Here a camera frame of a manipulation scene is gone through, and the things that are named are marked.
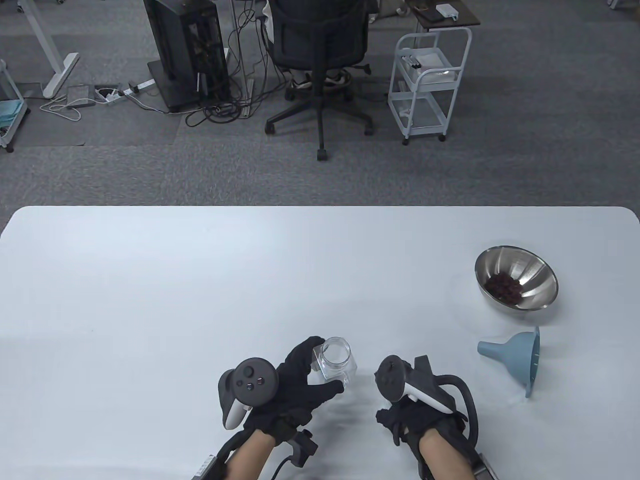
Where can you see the brown side table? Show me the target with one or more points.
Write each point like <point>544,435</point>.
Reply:
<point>465,17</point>

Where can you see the pile of dark red cranberries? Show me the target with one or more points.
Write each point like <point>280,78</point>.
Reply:
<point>505,287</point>

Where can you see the white power strip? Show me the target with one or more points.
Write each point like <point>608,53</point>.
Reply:
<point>142,85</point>

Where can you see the black computer tower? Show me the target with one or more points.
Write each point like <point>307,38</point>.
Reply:
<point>185,45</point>

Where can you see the white rolling cart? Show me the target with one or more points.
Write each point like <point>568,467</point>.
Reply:
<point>430,75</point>

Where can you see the clear square coffee jar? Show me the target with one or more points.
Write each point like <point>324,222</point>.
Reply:
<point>340,367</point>

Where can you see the small white box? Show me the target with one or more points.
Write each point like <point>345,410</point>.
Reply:
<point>445,10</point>

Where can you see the white desk leg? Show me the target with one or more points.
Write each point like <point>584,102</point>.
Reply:
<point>50,55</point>

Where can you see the black office chair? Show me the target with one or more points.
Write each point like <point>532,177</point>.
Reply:
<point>320,35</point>

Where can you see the steel mixing bowl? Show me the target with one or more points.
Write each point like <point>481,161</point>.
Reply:
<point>535,280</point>

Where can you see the person's left hand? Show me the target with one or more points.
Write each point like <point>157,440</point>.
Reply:
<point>295,385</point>

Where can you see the white cart with teal tray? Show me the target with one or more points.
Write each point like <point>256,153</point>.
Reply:
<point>10,112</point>

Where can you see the blue plastic funnel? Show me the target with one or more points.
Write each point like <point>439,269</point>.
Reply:
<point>525,360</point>

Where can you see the person's right hand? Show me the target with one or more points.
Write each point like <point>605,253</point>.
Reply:
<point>425,417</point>

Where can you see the grey flat box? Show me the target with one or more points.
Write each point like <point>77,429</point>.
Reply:
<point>80,95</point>

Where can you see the person's left forearm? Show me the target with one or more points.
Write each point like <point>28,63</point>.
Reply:
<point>250,457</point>

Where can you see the black and white controller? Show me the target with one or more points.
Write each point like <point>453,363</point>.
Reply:
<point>392,377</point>
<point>255,377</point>

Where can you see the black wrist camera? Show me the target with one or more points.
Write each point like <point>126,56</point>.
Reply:
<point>304,447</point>

